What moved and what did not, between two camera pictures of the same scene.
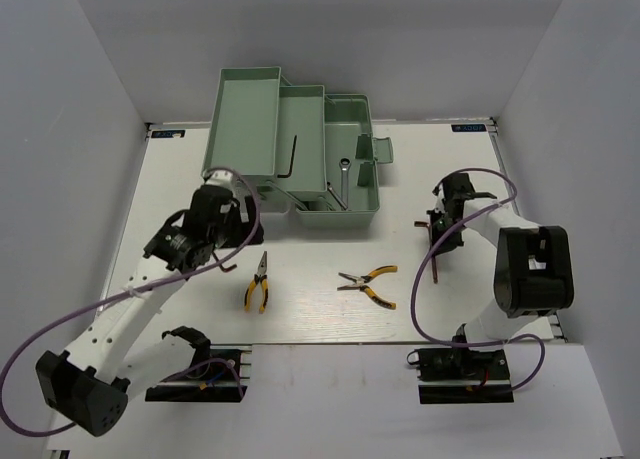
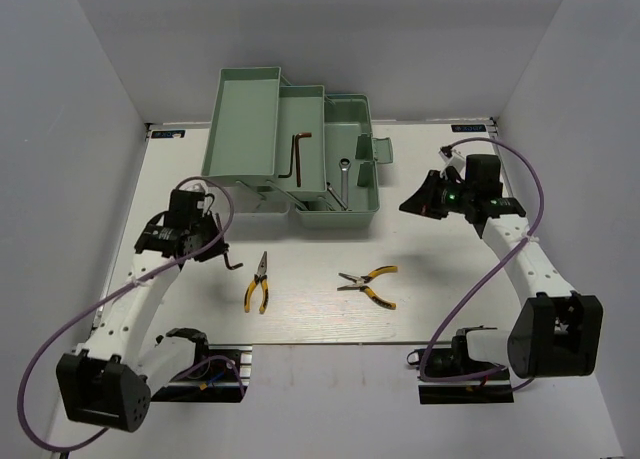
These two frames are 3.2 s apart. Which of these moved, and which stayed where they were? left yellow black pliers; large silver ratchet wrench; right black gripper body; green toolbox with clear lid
Moved: right black gripper body
Stayed: left yellow black pliers; large silver ratchet wrench; green toolbox with clear lid
